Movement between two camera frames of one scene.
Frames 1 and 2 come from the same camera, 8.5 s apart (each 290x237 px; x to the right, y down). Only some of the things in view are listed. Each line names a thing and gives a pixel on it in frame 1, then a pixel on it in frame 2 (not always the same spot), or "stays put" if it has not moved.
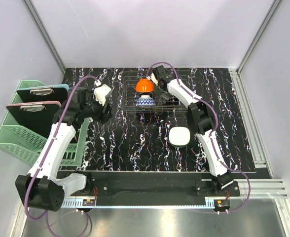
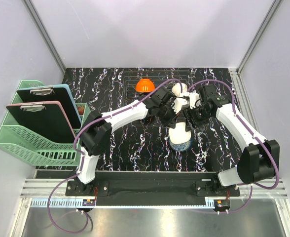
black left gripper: [105, 115] -> [172, 120]
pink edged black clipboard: [38, 116] stays put
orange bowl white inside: [144, 85] stays put
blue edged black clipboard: [57, 93] stays put
